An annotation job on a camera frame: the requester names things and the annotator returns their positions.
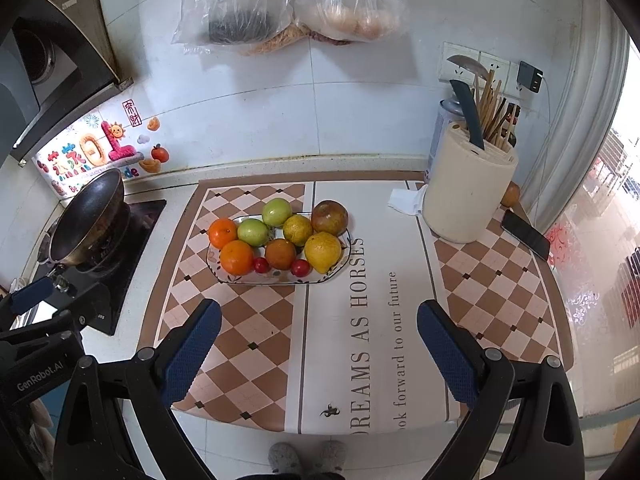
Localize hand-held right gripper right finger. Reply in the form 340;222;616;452
417;300;586;480

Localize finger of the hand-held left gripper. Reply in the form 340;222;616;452
0;276;57;331
10;266;121;336

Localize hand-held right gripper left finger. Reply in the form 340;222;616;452
50;299;222;480

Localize orange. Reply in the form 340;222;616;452
208;217;239;249
220;240;255;276

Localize floral ceramic plate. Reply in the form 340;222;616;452
206;215;352;286

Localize orange-brown round fruit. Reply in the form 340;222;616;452
265;238;297;271

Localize green apple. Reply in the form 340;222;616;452
237;218;271;247
262;198;293;228

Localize bright yellow lemon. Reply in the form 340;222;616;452
304;232;343;275

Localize yellow-green citrus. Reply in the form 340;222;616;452
283;214;314;247

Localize dark brown round fruit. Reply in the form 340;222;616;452
311;200;349;236

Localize black wok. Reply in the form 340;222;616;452
48;167;127;267

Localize black gas stove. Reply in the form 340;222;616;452
37;199;167;337

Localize brown checkered table mat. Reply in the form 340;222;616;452
139;179;575;433

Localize grey fuzzy slipper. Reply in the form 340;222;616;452
268;442;304;475
316;441;348;473

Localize black smartphone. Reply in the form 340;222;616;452
501;208;552;261

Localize white paper tissue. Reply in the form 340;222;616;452
387;184;428;217

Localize cream utensil holder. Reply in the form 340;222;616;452
422;121;519;244

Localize metal spray can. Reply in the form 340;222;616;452
425;99;468;186

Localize steel range hood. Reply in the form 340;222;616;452
0;0;133;166

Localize dark sauce bottle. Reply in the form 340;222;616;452
502;102;521;148

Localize bundle of wooden chopsticks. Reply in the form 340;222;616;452
472;69;516;148

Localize black plug charger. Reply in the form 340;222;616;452
516;61;545;94

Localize metal ladle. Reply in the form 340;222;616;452
446;55;487;103

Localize yellow dried noodles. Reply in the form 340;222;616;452
240;25;311;57

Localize clear bag with dark contents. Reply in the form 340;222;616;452
172;0;293;56

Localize brown egg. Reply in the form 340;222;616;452
356;10;396;41
320;4;358;38

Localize dark-handled kitchen knife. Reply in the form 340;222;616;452
449;79;487;151

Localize white wall socket strip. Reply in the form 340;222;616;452
440;42;521;93

